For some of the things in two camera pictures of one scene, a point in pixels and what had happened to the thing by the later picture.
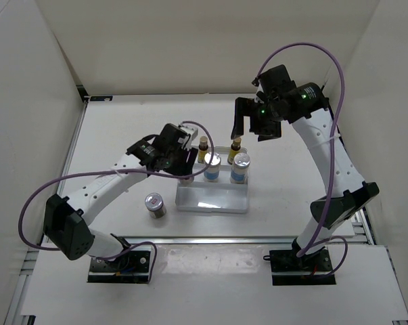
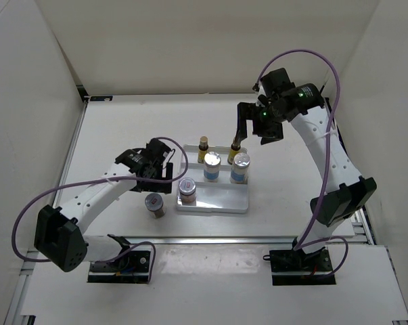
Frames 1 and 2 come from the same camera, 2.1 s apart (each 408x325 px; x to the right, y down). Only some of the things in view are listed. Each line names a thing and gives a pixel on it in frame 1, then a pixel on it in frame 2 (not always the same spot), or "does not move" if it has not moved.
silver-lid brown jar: [154, 203] does not move
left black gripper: [184, 168] -> [157, 187]
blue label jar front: [212, 172] does not move
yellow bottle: [235, 149] does not move
